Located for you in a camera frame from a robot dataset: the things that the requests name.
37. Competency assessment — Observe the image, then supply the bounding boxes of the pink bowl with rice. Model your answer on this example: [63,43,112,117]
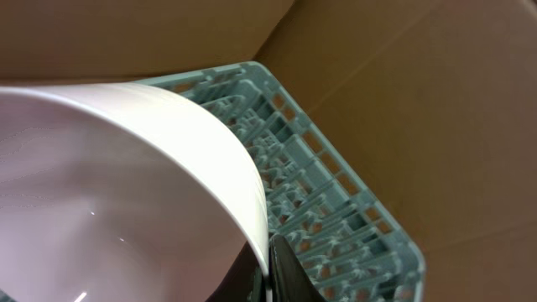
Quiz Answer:
[1,83,269,301]

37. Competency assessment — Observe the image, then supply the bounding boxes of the grey dishwasher rack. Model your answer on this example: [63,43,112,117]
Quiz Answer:
[147,61,425,301]

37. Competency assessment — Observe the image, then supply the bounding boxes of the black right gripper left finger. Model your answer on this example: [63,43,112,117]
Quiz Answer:
[206,242,266,302]

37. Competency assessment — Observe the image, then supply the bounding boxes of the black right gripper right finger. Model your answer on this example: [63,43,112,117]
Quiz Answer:
[269,235,326,302]

